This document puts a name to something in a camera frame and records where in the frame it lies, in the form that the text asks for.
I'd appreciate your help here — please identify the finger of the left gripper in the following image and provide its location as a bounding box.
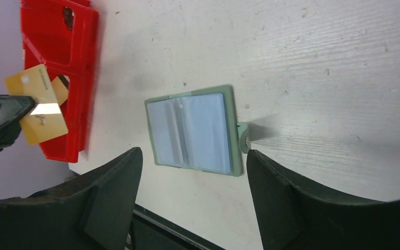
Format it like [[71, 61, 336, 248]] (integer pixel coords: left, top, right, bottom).
[[0, 95, 36, 152]]

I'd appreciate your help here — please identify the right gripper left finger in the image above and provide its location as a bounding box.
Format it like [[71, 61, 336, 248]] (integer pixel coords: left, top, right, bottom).
[[0, 147, 143, 249]]

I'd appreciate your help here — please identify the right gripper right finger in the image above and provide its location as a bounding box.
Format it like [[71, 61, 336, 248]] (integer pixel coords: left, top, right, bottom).
[[246, 149, 400, 249]]

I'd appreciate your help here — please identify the tan gold card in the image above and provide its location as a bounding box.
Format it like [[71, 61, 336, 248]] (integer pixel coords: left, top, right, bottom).
[[4, 64, 68, 145]]

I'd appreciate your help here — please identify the green card holder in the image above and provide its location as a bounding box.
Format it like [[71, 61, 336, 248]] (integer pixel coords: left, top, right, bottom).
[[144, 84, 251, 177]]

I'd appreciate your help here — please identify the gold card in bin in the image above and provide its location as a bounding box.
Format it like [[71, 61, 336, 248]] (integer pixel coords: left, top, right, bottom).
[[51, 74, 70, 106]]

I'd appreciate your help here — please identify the black card in bin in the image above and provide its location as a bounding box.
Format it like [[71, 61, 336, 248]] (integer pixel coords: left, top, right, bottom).
[[62, 7, 74, 31]]

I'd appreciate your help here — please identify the red plastic bin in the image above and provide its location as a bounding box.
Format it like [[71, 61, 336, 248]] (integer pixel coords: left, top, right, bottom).
[[20, 0, 99, 163]]

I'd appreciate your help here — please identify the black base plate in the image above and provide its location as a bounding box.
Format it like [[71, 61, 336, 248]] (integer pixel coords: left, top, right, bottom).
[[125, 204, 222, 249]]

